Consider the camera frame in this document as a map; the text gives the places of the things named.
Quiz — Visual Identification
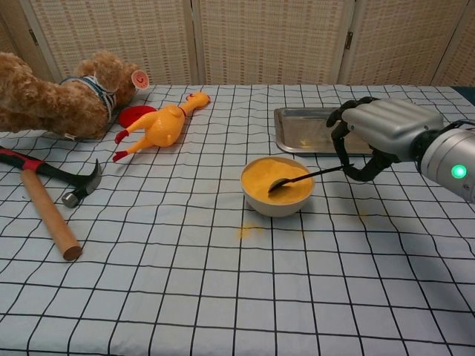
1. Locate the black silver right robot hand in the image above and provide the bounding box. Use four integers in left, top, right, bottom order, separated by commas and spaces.
326, 96, 445, 182

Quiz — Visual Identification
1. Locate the black spoon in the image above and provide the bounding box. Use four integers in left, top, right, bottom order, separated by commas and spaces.
267, 163, 356, 194

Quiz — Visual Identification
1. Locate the rectangular steel tray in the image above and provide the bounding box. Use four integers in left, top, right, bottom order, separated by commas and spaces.
273, 106, 376, 156

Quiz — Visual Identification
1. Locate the orange powder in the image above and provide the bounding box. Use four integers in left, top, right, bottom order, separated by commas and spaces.
242, 157, 313, 205

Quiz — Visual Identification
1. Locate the cream bowl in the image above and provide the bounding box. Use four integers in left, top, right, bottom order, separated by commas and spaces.
240, 156, 315, 218

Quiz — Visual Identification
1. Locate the blue padded table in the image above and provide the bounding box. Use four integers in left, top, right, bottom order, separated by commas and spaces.
454, 85, 475, 102

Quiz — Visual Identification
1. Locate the woven folding screen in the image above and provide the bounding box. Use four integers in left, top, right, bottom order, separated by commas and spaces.
0, 0, 475, 88

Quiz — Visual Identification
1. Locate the yellow rubber chicken toy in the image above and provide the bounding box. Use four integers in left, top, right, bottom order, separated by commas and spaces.
112, 90, 212, 163

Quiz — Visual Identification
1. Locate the red plastic disc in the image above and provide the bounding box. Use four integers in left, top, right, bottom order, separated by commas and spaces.
118, 105, 157, 127

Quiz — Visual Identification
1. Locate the blue checked tablecloth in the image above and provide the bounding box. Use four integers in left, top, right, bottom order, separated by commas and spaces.
0, 84, 475, 356

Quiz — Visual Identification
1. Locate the brown teddy bear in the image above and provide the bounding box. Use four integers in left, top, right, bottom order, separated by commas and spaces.
0, 50, 151, 141

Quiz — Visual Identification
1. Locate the black red claw hammer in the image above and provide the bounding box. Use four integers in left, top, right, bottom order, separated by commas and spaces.
0, 145, 102, 208

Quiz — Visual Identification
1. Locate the wooden rolling pin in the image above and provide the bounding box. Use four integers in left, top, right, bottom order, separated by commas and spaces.
20, 169, 82, 263

